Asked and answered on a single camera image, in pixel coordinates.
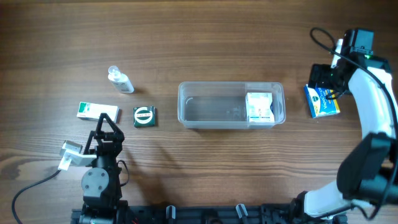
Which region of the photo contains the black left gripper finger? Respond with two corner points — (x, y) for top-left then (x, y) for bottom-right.
(95, 113), (106, 134)
(104, 113), (124, 136)

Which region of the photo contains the blue yellow cough drops bag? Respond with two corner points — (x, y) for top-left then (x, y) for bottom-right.
(303, 84), (340, 118)

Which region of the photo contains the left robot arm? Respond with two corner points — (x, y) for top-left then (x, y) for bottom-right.
(78, 113), (128, 224)

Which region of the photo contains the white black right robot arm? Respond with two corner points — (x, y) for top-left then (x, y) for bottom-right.
(289, 28), (397, 223)

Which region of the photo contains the clear plastic container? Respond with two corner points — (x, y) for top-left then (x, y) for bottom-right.
(178, 82), (286, 129)

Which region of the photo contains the white green medicine box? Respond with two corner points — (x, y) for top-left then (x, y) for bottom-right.
(76, 102), (119, 123)

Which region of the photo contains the white lotion bottle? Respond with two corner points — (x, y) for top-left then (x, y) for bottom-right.
(108, 65), (134, 94)

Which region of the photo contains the black right camera cable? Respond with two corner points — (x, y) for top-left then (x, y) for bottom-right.
(310, 27), (398, 218)

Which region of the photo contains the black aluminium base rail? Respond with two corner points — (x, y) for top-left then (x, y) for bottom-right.
(70, 203), (348, 224)

